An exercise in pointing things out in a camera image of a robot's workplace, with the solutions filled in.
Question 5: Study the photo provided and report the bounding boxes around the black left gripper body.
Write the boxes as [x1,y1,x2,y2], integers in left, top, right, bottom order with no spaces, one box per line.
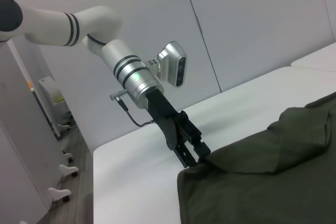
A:
[145,89,186,148]

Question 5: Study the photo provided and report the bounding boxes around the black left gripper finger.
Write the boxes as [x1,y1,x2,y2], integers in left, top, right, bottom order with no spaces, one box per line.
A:
[180,111,212,158]
[172,142,200,169]

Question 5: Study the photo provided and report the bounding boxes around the dark green t-shirt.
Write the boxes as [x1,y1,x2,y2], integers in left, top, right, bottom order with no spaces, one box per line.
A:
[177,92,336,224]

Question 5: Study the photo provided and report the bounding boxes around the white rolling cart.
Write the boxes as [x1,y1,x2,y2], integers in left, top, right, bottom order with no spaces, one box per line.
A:
[37,76,76,138]

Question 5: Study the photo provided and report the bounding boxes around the white partition panel on casters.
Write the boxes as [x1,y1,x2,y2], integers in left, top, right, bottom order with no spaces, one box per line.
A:
[0,40,79,224]

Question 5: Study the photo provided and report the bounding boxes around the left gripper cable with plug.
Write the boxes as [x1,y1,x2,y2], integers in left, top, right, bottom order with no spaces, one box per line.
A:
[109,91,158,128]

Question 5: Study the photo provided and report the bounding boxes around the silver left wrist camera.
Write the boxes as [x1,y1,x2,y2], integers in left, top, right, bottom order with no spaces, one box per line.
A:
[156,40,188,88]

